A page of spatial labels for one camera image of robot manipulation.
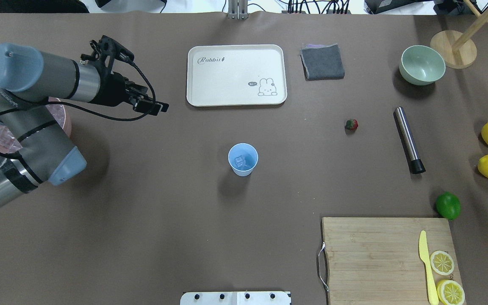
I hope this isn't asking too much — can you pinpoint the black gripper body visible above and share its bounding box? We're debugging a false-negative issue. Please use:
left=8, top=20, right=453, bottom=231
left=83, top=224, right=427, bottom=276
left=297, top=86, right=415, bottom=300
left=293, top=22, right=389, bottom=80
left=96, top=72, right=149, bottom=107

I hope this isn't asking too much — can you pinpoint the clear ice cube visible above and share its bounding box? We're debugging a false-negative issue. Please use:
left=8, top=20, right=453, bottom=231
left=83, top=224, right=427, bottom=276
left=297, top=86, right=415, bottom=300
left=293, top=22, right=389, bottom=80
left=234, top=155, right=251, bottom=171

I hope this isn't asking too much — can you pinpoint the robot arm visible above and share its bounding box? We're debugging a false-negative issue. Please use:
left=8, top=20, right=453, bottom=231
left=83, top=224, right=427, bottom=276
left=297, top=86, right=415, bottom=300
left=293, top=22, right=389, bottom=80
left=0, top=36, right=169, bottom=208

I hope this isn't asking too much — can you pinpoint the light blue cup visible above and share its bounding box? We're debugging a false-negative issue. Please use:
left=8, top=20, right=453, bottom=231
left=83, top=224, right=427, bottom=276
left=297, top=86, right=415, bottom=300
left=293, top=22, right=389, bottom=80
left=228, top=143, right=259, bottom=176

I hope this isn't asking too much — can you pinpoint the wooden cup stand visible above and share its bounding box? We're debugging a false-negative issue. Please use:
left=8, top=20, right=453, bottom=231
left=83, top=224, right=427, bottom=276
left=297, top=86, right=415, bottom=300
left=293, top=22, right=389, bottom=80
left=430, top=0, right=488, bottom=69

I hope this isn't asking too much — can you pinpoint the cream rabbit tray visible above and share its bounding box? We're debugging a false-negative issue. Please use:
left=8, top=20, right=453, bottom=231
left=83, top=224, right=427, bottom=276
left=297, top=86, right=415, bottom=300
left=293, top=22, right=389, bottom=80
left=186, top=44, right=287, bottom=107

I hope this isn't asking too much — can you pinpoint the pink bowl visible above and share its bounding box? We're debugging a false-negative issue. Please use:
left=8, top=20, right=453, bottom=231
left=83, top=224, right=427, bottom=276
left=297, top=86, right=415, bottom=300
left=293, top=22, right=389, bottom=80
left=0, top=97, right=72, bottom=154

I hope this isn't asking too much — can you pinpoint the grey folded cloth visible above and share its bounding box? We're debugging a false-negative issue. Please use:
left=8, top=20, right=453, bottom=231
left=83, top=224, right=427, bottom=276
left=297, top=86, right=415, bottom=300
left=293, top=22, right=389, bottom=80
left=299, top=43, right=345, bottom=81

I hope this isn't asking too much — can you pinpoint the red strawberry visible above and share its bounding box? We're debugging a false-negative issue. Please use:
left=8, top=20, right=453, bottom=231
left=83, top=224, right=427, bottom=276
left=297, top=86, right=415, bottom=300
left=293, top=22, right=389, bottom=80
left=344, top=119, right=358, bottom=131

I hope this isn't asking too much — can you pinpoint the bamboo cutting board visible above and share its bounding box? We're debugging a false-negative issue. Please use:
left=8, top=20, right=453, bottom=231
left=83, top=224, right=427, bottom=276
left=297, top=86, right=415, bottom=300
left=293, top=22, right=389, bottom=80
left=320, top=217, right=462, bottom=305

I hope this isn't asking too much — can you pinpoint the steel muddler black tip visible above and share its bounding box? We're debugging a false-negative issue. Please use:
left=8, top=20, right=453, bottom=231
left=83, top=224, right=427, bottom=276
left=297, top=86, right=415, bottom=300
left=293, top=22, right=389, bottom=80
left=394, top=106, right=426, bottom=175

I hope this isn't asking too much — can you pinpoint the mint green bowl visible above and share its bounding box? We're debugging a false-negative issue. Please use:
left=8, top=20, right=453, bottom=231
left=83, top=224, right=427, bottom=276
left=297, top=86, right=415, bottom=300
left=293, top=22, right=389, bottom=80
left=399, top=45, right=446, bottom=86

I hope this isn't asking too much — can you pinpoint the yellow plastic knife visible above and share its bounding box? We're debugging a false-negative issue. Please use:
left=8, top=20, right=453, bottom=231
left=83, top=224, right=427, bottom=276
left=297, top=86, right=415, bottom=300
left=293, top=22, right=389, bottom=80
left=418, top=230, right=439, bottom=305

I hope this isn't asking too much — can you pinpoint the green lime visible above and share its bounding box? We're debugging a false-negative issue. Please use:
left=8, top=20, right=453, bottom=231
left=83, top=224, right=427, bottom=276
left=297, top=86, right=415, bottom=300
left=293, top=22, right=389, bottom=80
left=435, top=191, right=461, bottom=220

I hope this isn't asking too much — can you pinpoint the upper lemon slice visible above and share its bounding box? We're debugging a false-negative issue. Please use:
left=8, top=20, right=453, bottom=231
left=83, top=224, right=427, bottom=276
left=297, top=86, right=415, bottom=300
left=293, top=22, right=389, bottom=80
left=430, top=250, right=455, bottom=276

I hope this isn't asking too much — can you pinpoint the lemon slice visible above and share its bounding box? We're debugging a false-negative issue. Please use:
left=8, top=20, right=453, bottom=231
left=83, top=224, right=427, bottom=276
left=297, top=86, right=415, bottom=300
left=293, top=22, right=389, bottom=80
left=436, top=280, right=466, bottom=305
left=430, top=250, right=455, bottom=276

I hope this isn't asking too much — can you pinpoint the lower lemon slice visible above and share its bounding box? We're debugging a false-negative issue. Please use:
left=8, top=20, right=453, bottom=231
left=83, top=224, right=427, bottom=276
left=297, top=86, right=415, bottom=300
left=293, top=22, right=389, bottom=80
left=436, top=280, right=466, bottom=305

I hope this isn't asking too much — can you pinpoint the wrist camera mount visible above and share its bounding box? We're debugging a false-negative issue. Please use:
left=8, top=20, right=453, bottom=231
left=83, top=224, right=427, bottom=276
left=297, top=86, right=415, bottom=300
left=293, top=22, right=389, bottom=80
left=80, top=35, right=134, bottom=77

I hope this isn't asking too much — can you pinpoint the aluminium frame post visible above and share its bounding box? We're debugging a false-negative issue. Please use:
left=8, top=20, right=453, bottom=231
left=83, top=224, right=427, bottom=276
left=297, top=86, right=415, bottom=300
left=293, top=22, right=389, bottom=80
left=226, top=0, right=249, bottom=20

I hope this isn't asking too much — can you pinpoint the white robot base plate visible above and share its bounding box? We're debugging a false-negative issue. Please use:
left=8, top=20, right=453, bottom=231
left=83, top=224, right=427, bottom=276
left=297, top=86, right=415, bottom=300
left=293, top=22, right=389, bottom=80
left=180, top=291, right=292, bottom=305

